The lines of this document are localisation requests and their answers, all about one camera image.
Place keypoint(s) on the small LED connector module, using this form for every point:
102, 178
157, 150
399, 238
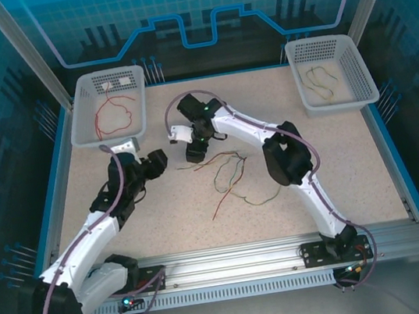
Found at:
128, 302
354, 269

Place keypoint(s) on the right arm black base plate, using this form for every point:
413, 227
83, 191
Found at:
312, 254

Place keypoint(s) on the white sticker label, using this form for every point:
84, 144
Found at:
107, 86
125, 81

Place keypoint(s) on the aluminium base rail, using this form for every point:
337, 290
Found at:
229, 264

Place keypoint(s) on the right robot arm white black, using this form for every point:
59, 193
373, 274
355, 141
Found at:
319, 207

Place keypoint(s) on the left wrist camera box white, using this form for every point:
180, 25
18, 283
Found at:
125, 145

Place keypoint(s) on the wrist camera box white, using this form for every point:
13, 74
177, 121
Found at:
178, 132
125, 145

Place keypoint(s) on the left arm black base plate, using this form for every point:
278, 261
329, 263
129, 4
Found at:
148, 273

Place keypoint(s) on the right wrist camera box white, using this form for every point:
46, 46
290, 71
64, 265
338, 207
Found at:
178, 132

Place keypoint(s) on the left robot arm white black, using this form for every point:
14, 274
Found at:
84, 243

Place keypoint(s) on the grey plastic basket with stickers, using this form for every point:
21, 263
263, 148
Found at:
89, 141

